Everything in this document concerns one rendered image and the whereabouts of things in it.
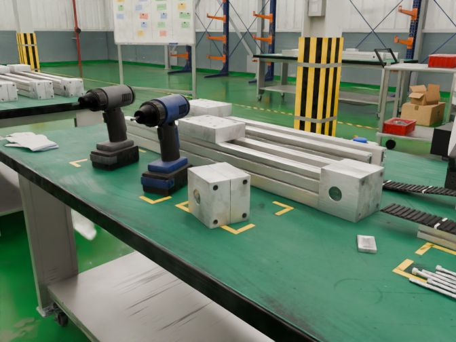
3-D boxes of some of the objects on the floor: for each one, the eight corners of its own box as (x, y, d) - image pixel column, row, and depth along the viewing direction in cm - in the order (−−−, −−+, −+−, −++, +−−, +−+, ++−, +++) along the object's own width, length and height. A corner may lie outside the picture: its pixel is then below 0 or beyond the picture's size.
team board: (110, 104, 693) (100, -25, 632) (129, 100, 735) (121, -22, 674) (189, 112, 631) (186, -31, 569) (205, 106, 673) (203, -27, 612)
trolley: (489, 162, 391) (513, 50, 360) (484, 178, 348) (511, 52, 316) (376, 146, 446) (389, 47, 414) (361, 158, 402) (373, 49, 371)
